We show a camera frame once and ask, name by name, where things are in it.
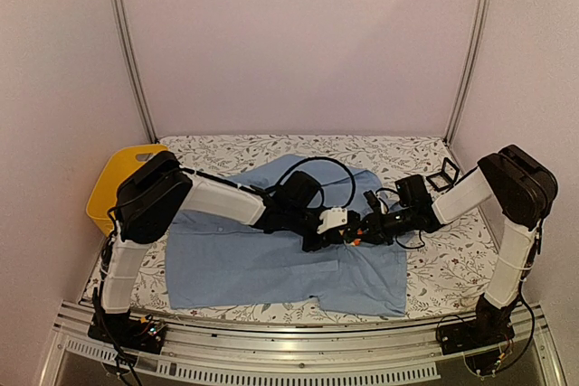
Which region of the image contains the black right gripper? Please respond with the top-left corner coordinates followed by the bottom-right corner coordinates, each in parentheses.
top-left (348, 207), bottom-right (415, 246)

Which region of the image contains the yellow orange plush flower brooch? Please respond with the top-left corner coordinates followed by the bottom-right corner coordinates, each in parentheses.
top-left (343, 229), bottom-right (364, 247)

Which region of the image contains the light blue shirt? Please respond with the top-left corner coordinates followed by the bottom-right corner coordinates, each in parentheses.
top-left (165, 154), bottom-right (408, 317)

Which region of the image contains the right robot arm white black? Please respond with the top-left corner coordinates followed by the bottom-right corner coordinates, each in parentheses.
top-left (354, 145), bottom-right (558, 346)

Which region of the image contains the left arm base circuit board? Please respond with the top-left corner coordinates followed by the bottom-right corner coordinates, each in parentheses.
top-left (88, 313), bottom-right (166, 354)

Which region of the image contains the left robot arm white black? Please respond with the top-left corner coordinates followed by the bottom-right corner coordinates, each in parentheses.
top-left (89, 151), bottom-right (348, 350)

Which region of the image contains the black display box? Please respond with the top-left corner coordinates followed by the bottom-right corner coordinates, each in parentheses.
top-left (426, 157), bottom-right (460, 193)

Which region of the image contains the floral white tablecloth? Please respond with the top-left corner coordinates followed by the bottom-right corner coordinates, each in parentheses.
top-left (130, 135), bottom-right (498, 325)

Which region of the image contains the yellow plastic basket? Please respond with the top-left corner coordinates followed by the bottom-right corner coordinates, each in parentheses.
top-left (86, 144), bottom-right (168, 236)

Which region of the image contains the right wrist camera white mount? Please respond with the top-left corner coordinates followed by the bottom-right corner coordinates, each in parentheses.
top-left (364, 190), bottom-right (388, 214)

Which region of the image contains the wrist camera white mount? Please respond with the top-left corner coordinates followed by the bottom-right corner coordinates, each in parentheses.
top-left (317, 207), bottom-right (347, 234)
top-left (364, 190), bottom-right (388, 214)

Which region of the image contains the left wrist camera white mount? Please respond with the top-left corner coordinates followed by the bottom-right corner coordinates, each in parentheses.
top-left (317, 207), bottom-right (347, 234)

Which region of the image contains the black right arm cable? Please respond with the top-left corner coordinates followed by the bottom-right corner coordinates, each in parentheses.
top-left (377, 186), bottom-right (429, 251)

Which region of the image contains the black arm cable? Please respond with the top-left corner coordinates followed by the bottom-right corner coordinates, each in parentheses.
top-left (377, 186), bottom-right (429, 251)
top-left (275, 155), bottom-right (356, 213)

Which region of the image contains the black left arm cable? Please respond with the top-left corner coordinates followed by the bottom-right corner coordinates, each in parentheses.
top-left (275, 155), bottom-right (356, 213)

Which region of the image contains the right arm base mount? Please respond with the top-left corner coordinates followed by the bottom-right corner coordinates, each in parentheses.
top-left (435, 311), bottom-right (515, 377)

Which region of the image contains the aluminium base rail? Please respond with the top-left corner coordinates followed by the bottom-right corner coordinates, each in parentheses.
top-left (39, 302), bottom-right (571, 385)

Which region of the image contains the right aluminium frame post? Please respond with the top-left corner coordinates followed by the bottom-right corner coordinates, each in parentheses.
top-left (444, 0), bottom-right (491, 147)

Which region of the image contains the aluminium frame post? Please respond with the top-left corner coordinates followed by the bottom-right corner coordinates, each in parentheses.
top-left (444, 0), bottom-right (491, 147)
top-left (110, 0), bottom-right (158, 143)

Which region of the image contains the left aluminium frame post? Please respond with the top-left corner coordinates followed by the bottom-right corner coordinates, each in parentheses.
top-left (110, 0), bottom-right (158, 143)

